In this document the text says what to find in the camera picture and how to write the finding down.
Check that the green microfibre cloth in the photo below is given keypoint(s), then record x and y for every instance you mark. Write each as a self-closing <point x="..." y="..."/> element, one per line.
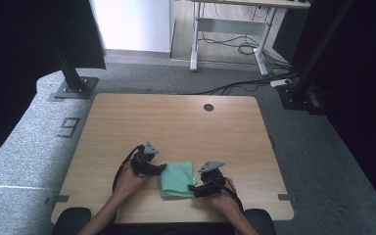
<point x="176" y="179"/>

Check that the black metal stand with base plate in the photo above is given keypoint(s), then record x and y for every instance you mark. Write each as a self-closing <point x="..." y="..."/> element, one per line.
<point x="73" y="81"/>

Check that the person's right hand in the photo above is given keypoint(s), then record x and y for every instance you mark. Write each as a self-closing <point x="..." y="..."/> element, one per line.
<point x="223" y="200"/>

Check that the white desk frame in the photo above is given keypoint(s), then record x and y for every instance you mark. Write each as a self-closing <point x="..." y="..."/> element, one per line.
<point x="231" y="27"/>

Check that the grey floor outlet cover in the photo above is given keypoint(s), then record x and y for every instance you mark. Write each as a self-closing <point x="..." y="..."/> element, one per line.
<point x="68" y="127"/>

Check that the round dark table grommet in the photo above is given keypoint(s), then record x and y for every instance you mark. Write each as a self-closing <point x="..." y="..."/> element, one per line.
<point x="208" y="107"/>

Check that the white partition panel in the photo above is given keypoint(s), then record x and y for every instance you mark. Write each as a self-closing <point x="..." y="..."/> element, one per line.
<point x="130" y="24"/>

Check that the person's left hand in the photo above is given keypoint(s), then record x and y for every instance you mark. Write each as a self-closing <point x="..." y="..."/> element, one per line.
<point x="129" y="182"/>

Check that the grey tape strip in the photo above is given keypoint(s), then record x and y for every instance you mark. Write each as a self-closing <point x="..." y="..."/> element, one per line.
<point x="57" y="199"/>
<point x="287" y="197"/>

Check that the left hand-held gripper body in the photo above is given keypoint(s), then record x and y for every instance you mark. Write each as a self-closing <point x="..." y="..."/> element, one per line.
<point x="142" y="158"/>

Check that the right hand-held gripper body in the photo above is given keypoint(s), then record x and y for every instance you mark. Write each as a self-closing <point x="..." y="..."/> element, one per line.
<point x="212" y="178"/>

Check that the black metal stand with dark base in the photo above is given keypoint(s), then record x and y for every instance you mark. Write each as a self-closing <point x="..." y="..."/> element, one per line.
<point x="302" y="91"/>

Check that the black curtain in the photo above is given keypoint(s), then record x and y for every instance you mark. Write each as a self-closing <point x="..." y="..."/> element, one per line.
<point x="13" y="65"/>
<point x="365" y="81"/>

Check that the white power strip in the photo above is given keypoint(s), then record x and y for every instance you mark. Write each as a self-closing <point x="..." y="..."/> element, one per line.
<point x="280" y="83"/>

